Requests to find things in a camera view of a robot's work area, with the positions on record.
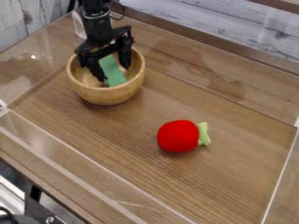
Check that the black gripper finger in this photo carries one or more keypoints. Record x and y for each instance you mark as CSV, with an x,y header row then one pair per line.
x,y
124,54
95,68

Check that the clear acrylic corner bracket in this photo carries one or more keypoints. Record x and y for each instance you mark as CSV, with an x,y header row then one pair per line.
x,y
79,26

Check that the clear acrylic front barrier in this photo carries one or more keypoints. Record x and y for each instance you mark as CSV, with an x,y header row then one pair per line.
x,y
96,194

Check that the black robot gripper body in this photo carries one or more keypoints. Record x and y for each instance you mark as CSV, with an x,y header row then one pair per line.
x,y
103,36

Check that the green rectangular block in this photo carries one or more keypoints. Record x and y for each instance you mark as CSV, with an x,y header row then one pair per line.
x,y
115,77

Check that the red plush apple toy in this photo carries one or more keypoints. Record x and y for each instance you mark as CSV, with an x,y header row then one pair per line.
x,y
182,135

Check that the light wooden bowl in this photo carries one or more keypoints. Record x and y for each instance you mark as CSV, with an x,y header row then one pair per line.
x,y
97,92

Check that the black table leg bracket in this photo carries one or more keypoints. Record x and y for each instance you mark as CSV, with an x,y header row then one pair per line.
x,y
35,210

